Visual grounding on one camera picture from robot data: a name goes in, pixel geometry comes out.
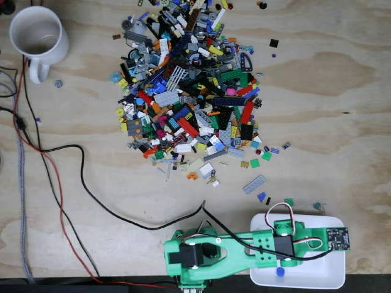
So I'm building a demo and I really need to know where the white plastic bin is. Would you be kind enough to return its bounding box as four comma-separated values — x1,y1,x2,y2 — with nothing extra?
249,212,346,290

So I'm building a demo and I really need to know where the grey long Lego plate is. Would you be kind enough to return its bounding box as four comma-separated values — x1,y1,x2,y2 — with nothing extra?
243,175,267,195

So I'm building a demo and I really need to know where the white Lego plate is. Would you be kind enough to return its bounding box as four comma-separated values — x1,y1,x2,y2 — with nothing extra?
198,162,214,179

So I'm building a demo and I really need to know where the tan long Lego tile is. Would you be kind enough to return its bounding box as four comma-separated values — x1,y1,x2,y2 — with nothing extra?
186,157,205,172

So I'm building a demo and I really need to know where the blue two-by-four Lego brick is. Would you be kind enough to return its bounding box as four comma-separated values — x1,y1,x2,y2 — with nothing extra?
212,136,227,152

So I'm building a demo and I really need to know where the grey wedge Lego plate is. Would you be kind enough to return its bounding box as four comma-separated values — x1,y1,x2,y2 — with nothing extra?
218,129,236,147

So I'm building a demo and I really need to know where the red Lego plate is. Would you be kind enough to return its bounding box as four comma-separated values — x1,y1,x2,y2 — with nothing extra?
239,100,255,125

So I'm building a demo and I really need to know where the black wedge Lego plate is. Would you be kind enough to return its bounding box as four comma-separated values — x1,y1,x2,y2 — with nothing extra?
213,106,236,131

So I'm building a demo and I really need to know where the red long Lego piece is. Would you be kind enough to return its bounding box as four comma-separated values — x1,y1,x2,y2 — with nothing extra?
177,117,200,138

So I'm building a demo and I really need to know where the green large Lego plate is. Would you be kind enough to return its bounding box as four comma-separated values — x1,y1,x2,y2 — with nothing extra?
219,69,254,88

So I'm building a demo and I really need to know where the blue triangular Lego liftarm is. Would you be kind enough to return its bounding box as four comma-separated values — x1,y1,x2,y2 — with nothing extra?
239,52,254,73

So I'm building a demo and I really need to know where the light grey Lego plate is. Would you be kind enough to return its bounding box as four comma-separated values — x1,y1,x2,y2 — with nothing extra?
153,91,180,107

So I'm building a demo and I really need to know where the white Lego grille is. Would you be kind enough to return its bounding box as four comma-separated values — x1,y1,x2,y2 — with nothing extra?
166,65,189,92

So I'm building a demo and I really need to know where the white long Lego brick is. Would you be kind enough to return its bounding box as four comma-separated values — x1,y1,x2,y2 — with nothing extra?
210,7,227,31

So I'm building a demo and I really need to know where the grey Lego cone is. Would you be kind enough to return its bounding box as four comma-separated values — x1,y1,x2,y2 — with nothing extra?
131,20,149,36

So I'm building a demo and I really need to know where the dark grey long tile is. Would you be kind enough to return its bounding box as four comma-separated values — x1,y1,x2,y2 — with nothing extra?
203,151,228,162

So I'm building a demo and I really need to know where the dark blue long plate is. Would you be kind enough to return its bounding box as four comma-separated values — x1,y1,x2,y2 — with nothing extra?
212,96,247,107

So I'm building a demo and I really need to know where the grey plate with orange studs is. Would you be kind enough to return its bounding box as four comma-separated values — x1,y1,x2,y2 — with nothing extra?
126,118,144,137

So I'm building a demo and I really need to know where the white ceramic mug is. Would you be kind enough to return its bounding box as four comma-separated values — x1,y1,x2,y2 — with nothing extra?
9,5,70,85

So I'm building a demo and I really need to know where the black object with red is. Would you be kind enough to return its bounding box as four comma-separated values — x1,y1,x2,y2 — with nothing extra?
0,0,16,15

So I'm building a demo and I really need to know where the white red black servo cable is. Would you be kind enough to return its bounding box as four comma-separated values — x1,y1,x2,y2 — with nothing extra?
265,202,296,237

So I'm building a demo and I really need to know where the black camera circuit board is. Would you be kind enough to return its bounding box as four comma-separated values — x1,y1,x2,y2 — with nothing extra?
326,226,351,252

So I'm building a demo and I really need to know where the black camera cable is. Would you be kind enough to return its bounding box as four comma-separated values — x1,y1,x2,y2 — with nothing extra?
0,106,334,262

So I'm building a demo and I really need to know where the grey braided cable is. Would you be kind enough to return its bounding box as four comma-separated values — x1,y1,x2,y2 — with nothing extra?
0,69,35,284

